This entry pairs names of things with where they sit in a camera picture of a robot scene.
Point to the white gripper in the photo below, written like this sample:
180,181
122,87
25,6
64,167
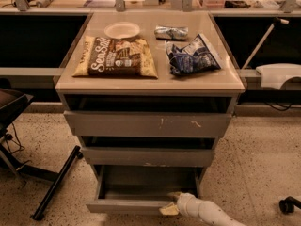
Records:
185,201

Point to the grey bottom drawer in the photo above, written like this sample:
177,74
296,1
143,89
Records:
141,190

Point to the grey drawer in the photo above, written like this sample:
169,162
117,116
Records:
141,190
148,157
147,124

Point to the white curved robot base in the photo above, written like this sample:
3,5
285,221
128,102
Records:
276,75

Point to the grey middle drawer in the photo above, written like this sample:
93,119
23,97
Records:
148,157

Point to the grey drawer cabinet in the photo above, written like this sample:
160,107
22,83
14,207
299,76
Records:
210,92

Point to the grey top drawer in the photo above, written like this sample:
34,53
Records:
147,124

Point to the black caster wheel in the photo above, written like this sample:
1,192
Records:
287,205

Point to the blue crumpled chip bag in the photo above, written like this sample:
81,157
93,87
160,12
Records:
192,58

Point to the brown sea salt chip bag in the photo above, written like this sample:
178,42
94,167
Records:
111,57

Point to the crushed silver can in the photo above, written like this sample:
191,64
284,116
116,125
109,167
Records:
170,33

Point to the white paper plate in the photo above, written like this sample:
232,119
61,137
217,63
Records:
122,30

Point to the white rod with black tip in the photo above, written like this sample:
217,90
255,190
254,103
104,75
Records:
276,21

